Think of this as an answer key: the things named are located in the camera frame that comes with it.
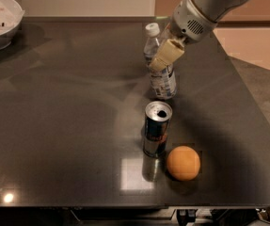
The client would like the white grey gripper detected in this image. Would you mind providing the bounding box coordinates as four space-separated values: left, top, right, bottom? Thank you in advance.
150 0 216 72

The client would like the clear plastic water bottle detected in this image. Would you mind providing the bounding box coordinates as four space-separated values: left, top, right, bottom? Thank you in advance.
143 22 178 101

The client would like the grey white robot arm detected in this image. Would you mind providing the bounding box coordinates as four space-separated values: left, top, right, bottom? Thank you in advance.
150 0 249 72

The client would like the silver blue energy drink can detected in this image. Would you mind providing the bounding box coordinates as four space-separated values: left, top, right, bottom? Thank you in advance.
143 101 172 157

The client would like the orange round fruit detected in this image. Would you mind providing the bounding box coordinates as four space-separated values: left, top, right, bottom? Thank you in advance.
167 146 200 182

